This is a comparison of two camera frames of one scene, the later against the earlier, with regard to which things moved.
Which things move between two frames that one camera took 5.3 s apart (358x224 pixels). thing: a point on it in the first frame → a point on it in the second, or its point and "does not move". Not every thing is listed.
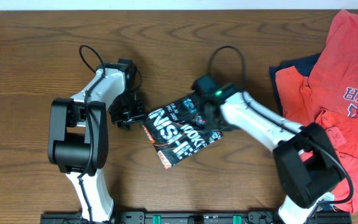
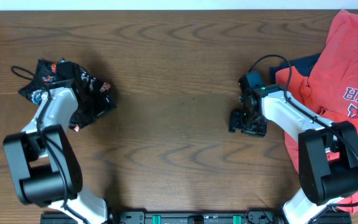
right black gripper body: [211, 124] → [253, 125]
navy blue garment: [304, 65] does not move
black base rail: [199, 217] does not move
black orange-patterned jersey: [178, 129] → [94, 96]
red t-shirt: [340, 93] does not move
